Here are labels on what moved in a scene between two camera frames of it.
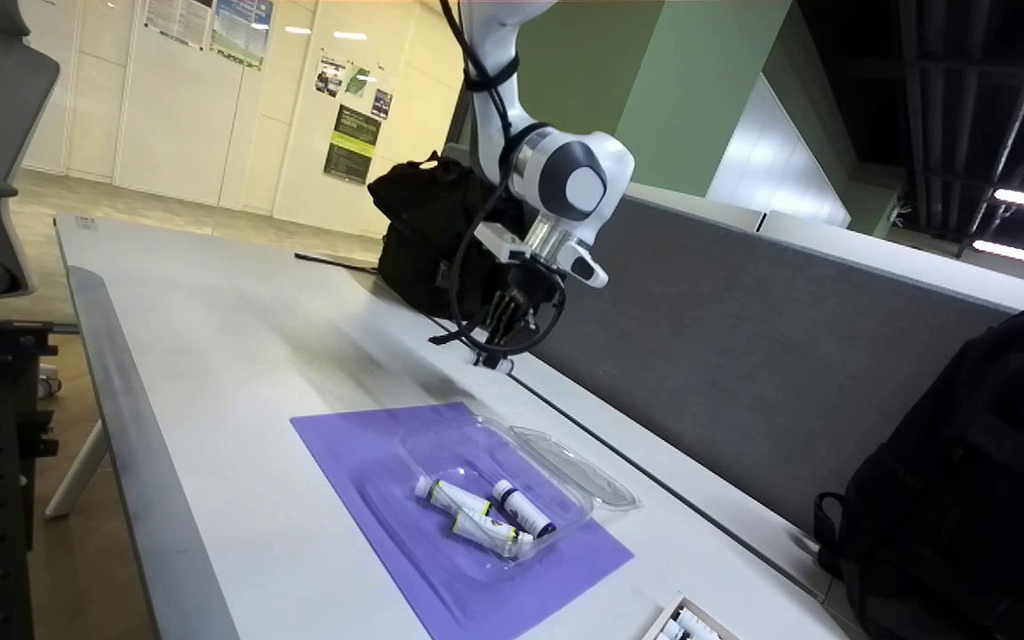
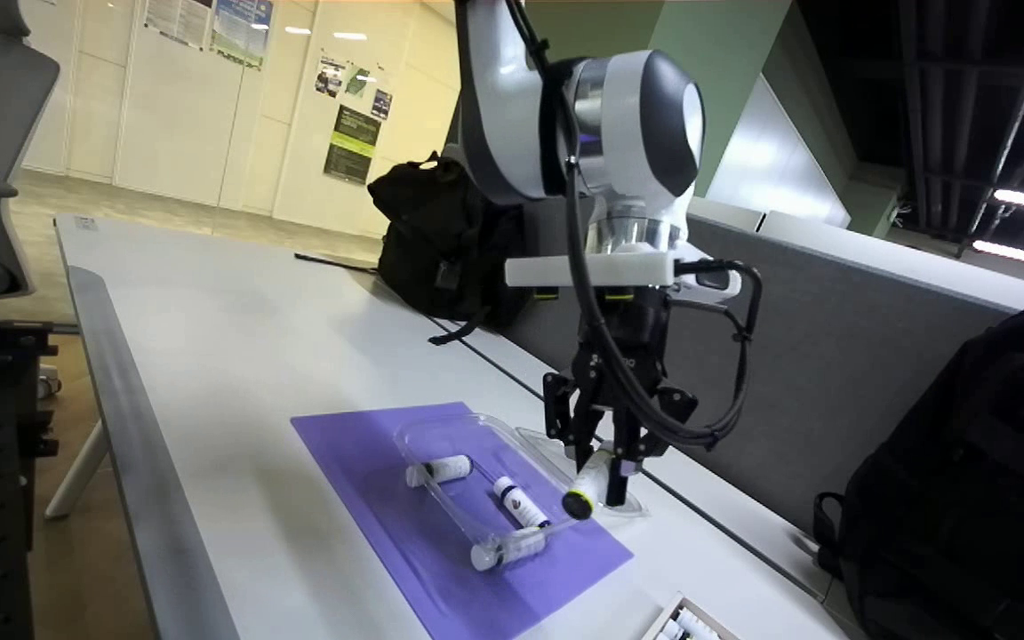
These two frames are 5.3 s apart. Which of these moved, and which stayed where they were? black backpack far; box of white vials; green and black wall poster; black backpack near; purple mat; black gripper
Moved: black gripper
Stayed: box of white vials; green and black wall poster; black backpack far; black backpack near; purple mat
